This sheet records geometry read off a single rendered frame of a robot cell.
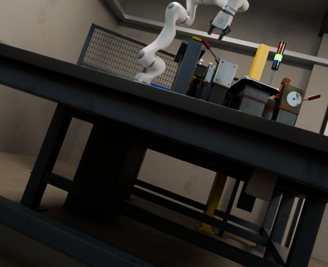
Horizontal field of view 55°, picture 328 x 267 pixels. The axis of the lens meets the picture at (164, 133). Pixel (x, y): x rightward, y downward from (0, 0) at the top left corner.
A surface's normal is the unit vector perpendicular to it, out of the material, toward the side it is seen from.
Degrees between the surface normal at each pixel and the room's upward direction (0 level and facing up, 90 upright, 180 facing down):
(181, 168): 90
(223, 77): 90
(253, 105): 90
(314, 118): 90
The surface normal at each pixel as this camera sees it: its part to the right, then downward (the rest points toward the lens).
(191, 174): -0.23, -0.16
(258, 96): 0.10, -0.05
